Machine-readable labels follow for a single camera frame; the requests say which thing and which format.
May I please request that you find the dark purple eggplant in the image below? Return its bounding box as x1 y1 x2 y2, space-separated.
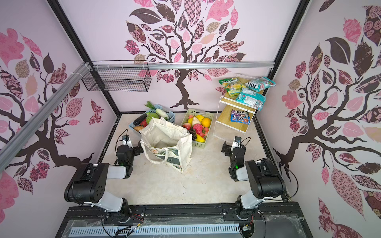
133 113 148 126

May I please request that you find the cream canvas grocery bag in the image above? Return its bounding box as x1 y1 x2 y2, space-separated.
140 118 192 173

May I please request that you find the black grape bunch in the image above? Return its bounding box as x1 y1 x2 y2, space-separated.
189 129 197 141

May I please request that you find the yellow lemon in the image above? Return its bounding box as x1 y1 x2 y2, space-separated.
196 115 204 122

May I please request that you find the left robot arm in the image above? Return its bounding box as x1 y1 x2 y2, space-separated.
64 143 143 216

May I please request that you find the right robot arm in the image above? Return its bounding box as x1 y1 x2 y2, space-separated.
221 142 286 212

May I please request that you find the blue candy bag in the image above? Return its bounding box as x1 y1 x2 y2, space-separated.
230 110 251 125

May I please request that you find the green yellow snack bag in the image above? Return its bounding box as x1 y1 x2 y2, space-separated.
218 78 246 97

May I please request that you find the teal white snack bag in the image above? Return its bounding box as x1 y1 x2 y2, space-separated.
245 76 276 92

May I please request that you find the white wooden shelf rack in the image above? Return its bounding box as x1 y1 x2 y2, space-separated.
213 77 266 141

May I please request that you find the green plastic fruit basket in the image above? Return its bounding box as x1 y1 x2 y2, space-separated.
180 109 213 148

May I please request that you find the orange fruit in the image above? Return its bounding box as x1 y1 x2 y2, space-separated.
201 118 211 128

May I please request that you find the green cabbage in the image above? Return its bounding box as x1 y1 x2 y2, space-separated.
146 113 161 124

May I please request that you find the beige pear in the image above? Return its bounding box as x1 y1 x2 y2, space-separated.
191 117 201 126

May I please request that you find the white daikon radish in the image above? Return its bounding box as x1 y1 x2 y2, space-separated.
155 108 169 120

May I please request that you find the red apple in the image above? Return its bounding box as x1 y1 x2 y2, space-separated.
183 123 191 131

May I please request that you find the blue plastic vegetable basket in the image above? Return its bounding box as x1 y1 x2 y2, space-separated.
129 102 176 132

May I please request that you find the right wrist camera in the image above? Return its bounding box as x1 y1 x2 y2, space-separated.
231 136 242 151

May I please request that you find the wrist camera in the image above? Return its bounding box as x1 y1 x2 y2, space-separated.
231 136 242 151
122 135 133 148

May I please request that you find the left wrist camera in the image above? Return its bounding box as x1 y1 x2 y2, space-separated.
122 135 133 148

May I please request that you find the white cable duct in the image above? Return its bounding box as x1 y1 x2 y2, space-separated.
64 224 241 238

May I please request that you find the black wire wall basket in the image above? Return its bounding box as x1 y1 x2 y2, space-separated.
82 59 152 92

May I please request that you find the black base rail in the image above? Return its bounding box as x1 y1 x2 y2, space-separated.
57 202 312 238

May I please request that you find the aluminium frame rail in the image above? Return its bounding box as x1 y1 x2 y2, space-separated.
1 61 275 171

